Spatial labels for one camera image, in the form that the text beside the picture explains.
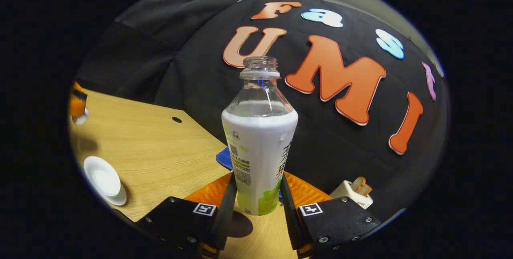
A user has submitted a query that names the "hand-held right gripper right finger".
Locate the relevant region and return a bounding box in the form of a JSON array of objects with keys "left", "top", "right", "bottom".
[{"left": 279, "top": 172, "right": 382, "bottom": 257}]

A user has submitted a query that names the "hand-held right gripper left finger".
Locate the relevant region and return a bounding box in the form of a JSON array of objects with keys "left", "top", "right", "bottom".
[{"left": 134, "top": 172, "right": 238, "bottom": 257}]

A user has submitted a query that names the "dark round coaster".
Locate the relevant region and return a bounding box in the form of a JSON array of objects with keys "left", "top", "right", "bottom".
[{"left": 226, "top": 210, "right": 254, "bottom": 239}]

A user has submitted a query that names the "clear water bottle white label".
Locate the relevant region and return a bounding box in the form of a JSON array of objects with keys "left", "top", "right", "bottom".
[{"left": 221, "top": 57, "right": 299, "bottom": 216}]

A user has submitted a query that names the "white teacup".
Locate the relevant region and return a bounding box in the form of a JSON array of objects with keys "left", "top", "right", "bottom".
[{"left": 83, "top": 156, "right": 121, "bottom": 197}]

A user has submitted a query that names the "blue folded towel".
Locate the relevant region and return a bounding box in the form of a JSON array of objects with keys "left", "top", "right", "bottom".
[{"left": 216, "top": 147, "right": 234, "bottom": 171}]

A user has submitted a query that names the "white toy toaster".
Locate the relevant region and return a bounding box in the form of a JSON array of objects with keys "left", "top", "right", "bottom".
[{"left": 329, "top": 180, "right": 374, "bottom": 210}]

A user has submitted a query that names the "black backdrop cloth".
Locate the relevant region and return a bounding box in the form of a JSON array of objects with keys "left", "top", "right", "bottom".
[{"left": 76, "top": 0, "right": 449, "bottom": 219}]

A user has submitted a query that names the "white saucer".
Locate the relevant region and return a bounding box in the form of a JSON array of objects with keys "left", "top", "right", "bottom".
[{"left": 102, "top": 183, "right": 127, "bottom": 206}]

